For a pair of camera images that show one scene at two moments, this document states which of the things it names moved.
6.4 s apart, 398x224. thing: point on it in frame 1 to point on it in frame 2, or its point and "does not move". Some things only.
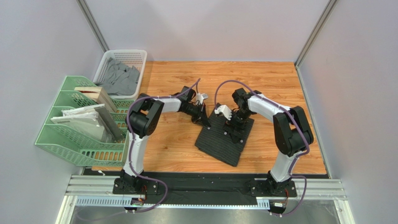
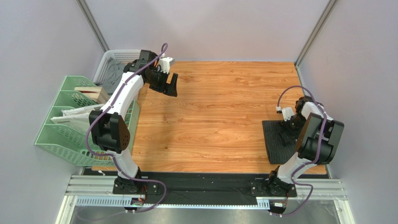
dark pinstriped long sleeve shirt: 217,142 to 278,153
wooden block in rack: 99,94 does not move
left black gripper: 201,113 to 170,88
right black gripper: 234,126 to 287,129
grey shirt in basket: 119,79 does not move
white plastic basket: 137,58 does not move
